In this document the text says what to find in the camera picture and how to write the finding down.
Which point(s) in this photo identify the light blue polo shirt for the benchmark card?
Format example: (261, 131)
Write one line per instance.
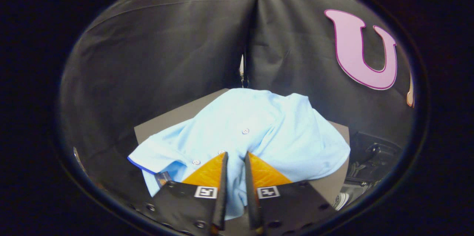
(266, 132)

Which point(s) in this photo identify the metal backdrop stand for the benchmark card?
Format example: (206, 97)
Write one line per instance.
(242, 69)

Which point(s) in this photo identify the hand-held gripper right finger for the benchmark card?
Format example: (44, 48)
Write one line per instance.
(249, 191)

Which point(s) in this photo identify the black backdrop cloth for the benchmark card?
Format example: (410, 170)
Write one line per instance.
(166, 62)

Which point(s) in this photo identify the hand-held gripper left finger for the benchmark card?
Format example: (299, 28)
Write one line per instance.
(223, 191)

